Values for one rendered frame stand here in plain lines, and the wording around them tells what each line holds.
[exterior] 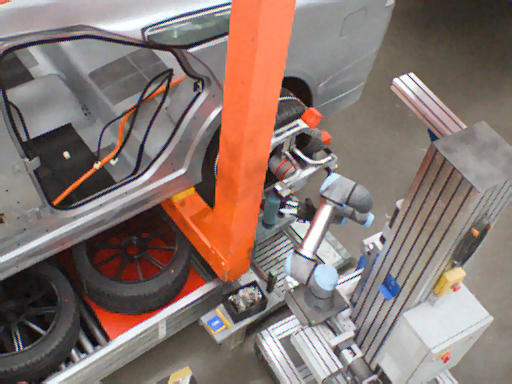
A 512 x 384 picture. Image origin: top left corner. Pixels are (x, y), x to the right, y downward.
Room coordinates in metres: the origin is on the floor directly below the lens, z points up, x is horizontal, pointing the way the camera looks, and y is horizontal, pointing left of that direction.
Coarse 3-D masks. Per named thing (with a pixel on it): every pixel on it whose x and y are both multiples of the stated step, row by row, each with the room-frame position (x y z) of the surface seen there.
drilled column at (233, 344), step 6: (240, 330) 1.66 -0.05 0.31; (234, 336) 1.63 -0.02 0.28; (240, 336) 1.66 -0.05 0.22; (222, 342) 1.67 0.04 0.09; (228, 342) 1.64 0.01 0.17; (234, 342) 1.64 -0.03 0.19; (240, 342) 1.67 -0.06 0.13; (222, 348) 1.67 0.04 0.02; (228, 348) 1.63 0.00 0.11; (234, 348) 1.64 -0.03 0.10; (240, 348) 1.68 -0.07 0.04; (228, 354) 1.63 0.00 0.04; (234, 354) 1.65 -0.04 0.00
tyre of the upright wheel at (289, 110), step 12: (288, 96) 2.69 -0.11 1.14; (288, 108) 2.56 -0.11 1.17; (300, 108) 2.61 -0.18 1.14; (276, 120) 2.46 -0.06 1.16; (288, 120) 2.52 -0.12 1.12; (216, 132) 2.44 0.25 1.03; (216, 144) 2.39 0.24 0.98; (216, 156) 2.35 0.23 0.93; (216, 168) 2.33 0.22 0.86; (276, 180) 2.53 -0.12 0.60
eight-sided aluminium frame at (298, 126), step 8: (296, 120) 2.53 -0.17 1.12; (280, 128) 2.45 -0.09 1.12; (288, 128) 2.47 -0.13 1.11; (296, 128) 2.47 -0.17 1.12; (304, 128) 2.49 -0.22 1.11; (312, 128) 2.54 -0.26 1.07; (272, 136) 2.39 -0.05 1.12; (280, 136) 2.40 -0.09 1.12; (288, 136) 2.42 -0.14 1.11; (312, 136) 2.56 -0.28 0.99; (320, 136) 2.60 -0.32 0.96; (272, 144) 2.34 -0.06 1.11; (304, 168) 2.56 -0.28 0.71; (264, 192) 2.41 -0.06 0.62; (264, 200) 2.35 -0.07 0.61
